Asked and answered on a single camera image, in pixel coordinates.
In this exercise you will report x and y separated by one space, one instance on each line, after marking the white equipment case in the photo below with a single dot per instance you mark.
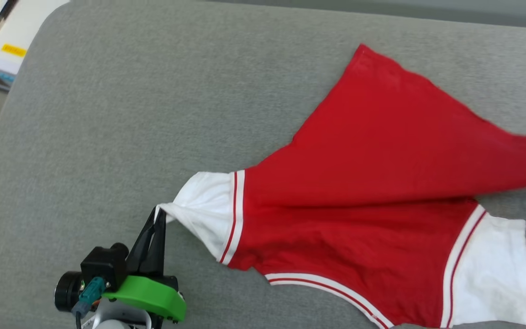
39 18

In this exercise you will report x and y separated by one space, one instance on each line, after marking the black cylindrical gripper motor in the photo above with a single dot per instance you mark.
66 292

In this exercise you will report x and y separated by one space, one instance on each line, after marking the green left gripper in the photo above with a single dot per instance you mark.
158 297

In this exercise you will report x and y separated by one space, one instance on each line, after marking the yellow sticker label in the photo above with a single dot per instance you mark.
14 50

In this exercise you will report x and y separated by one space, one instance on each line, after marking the red white basketball jersey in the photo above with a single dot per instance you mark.
359 160

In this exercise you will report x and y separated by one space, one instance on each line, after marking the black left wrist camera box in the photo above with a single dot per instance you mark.
101 267

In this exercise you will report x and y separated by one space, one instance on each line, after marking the grey fabric sofa cushion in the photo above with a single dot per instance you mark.
107 137

